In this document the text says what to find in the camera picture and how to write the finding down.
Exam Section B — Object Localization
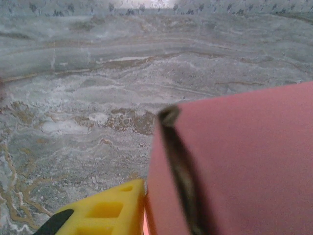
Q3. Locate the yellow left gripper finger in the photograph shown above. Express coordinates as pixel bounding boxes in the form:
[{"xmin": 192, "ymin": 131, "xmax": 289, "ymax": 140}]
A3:
[{"xmin": 36, "ymin": 178, "xmax": 147, "ymax": 235}]

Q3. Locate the pink sheet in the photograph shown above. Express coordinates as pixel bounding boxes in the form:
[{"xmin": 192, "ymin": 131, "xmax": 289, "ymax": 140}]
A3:
[{"xmin": 143, "ymin": 81, "xmax": 313, "ymax": 235}]

